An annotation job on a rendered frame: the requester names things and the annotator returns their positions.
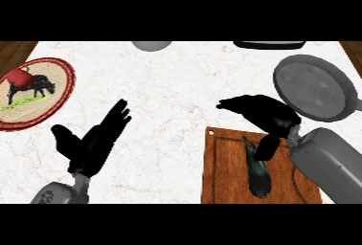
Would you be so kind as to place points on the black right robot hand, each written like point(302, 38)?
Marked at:
point(263, 111)

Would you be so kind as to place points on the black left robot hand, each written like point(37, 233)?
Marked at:
point(96, 142)

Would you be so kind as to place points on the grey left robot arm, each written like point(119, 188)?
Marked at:
point(64, 190)

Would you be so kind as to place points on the grey round pan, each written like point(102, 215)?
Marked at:
point(314, 87)

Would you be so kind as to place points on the brown wooden cutting board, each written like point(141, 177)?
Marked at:
point(226, 172)

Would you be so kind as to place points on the dark green eggplant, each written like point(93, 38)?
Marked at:
point(259, 178)

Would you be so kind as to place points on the round woven placemat with cow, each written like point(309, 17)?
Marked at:
point(36, 99)

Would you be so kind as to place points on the red bell pepper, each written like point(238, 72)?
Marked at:
point(20, 77)

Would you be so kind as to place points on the grey rounded object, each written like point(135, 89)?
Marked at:
point(151, 45)

